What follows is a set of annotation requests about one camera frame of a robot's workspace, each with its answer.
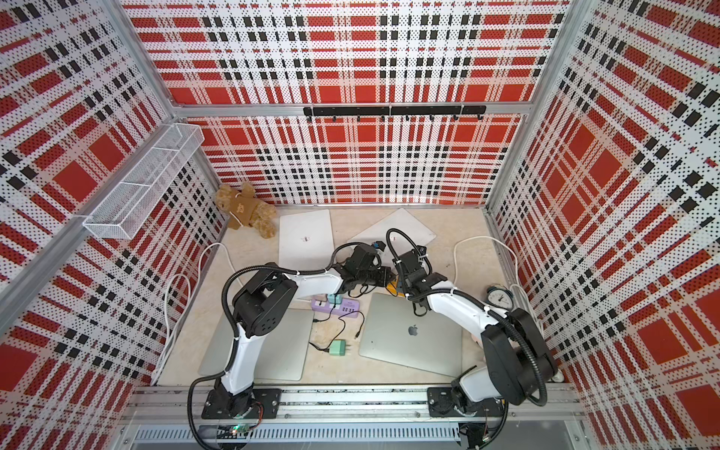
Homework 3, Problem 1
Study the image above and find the brown teddy bear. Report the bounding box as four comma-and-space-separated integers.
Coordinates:
215, 183, 278, 239

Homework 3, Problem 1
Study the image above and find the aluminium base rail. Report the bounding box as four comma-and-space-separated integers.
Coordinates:
111, 384, 597, 449

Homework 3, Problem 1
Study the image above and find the white laptop back left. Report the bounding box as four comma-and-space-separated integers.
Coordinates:
279, 210, 335, 271

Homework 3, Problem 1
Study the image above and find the silver laptop front left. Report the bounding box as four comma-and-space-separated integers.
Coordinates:
198, 309, 314, 382

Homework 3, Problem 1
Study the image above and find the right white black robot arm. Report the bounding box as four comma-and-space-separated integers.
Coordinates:
393, 250, 558, 414

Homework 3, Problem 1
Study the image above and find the purple power strip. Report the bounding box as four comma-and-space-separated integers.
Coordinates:
310, 297, 360, 319

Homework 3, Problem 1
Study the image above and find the teal charger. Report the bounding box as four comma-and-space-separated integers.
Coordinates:
327, 294, 342, 306

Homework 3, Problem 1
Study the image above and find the white cable right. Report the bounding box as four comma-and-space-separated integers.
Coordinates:
449, 234, 564, 384

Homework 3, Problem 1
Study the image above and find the black charger cable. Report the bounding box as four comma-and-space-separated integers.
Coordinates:
308, 308, 366, 353

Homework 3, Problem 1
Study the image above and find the teal alarm clock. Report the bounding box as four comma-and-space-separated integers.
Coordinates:
487, 285, 516, 311

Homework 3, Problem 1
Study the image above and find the green charger adapter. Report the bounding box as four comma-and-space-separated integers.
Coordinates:
327, 339, 347, 356

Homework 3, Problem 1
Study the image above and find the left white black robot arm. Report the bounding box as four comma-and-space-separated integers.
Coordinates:
192, 241, 395, 420

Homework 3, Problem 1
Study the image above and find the white wire mesh shelf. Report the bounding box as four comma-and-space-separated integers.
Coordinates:
82, 123, 204, 240

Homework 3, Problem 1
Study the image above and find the silver apple laptop front right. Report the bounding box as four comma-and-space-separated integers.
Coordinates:
359, 294, 463, 376

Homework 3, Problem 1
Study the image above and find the white laptop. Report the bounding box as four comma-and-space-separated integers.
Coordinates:
279, 210, 335, 271
351, 208, 436, 246

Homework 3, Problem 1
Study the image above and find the black hook rail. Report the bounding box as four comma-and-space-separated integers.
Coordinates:
303, 105, 488, 119

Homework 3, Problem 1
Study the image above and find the white laptop back right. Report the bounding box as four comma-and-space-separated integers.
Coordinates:
351, 208, 436, 246

